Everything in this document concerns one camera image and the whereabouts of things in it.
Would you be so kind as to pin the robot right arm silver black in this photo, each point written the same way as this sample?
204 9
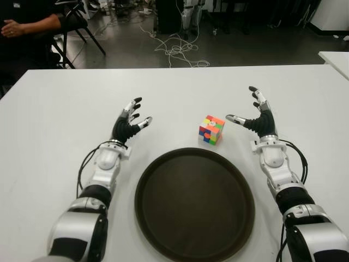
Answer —
294 202

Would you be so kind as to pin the robot left hand black silver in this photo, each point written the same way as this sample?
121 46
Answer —
122 128

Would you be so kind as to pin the black folding chair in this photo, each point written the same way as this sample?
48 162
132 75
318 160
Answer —
79 21

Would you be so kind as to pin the seated person in black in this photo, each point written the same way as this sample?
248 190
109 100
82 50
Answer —
24 43

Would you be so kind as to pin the small white floor object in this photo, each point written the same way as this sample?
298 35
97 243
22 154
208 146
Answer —
215 31

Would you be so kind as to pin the multicoloured Rubik's cube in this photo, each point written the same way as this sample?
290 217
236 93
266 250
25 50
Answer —
212 130

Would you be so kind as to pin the white cabinet with black base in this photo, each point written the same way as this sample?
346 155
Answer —
331 13

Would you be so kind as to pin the round dark brown plate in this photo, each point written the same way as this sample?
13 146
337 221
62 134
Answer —
195 207

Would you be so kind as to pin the robot right hand black silver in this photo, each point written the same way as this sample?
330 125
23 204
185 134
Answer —
265 120

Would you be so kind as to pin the robot left arm silver black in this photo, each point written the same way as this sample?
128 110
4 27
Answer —
90 202

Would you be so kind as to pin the background humanoid robot legs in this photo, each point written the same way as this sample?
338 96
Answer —
191 16

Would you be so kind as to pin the white side table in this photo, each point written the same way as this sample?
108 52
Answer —
336 61

